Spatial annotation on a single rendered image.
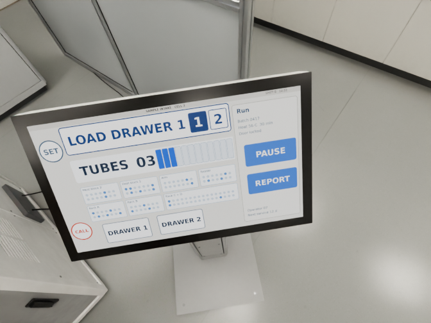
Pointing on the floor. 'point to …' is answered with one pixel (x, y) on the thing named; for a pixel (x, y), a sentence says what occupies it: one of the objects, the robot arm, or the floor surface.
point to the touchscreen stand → (215, 274)
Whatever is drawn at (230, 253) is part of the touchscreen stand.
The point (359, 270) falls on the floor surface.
